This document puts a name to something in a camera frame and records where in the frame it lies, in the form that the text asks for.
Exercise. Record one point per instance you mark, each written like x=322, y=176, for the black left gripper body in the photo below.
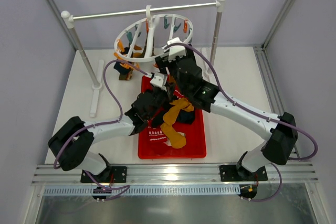
x=166, y=91

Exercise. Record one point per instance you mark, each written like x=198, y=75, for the mustard sock still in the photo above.
x=171, y=80

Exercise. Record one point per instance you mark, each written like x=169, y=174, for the yellow sock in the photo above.
x=171, y=115

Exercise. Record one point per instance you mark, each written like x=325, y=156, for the navy teal sock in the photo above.
x=186, y=117

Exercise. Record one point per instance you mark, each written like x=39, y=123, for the olive orange sock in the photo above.
x=138, y=51

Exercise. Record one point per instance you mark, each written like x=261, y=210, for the navy blue sock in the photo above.
x=125, y=73

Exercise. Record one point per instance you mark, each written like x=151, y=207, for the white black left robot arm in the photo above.
x=71, y=144

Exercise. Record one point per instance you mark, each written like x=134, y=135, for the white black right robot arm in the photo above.
x=277, y=131

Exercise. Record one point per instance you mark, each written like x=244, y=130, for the white round clip hanger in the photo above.
x=150, y=29

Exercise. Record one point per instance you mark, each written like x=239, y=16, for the red white patterned sock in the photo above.
x=156, y=137

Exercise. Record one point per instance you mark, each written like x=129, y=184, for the mustard sock in bin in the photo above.
x=167, y=128

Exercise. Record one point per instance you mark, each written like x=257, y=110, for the red plastic bin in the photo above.
x=195, y=142

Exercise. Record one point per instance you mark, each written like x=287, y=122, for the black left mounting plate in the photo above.
x=111, y=174

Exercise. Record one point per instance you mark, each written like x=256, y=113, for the black mounting plate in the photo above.
x=232, y=173
x=111, y=174

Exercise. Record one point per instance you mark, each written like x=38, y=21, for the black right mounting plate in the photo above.
x=232, y=173

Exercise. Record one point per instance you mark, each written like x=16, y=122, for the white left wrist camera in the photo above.
x=159, y=80

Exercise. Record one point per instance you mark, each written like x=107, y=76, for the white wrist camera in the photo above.
x=159, y=80
x=174, y=51

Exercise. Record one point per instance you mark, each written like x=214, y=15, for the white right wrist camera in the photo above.
x=174, y=51

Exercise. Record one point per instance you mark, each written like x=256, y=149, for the white slotted cable duct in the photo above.
x=144, y=190

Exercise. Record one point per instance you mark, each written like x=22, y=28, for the aluminium frame rail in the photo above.
x=270, y=76

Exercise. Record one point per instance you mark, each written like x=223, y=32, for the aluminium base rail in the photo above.
x=202, y=173

